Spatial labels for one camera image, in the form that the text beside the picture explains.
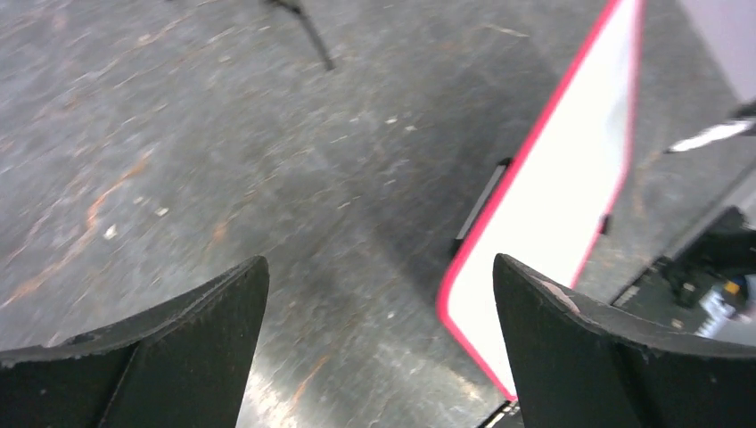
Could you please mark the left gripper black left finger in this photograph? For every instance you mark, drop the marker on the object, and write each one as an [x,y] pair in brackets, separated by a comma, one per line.
[182,363]

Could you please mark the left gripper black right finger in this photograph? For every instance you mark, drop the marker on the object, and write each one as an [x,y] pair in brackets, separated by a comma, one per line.
[577,362]

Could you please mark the whiteboard with pink frame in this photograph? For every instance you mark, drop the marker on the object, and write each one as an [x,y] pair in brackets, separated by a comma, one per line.
[568,173]

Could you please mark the black marker cap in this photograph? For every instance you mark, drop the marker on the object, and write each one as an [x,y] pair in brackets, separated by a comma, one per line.
[497,175]

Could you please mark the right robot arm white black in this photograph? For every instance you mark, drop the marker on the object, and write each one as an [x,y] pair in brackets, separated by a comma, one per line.
[741,122]

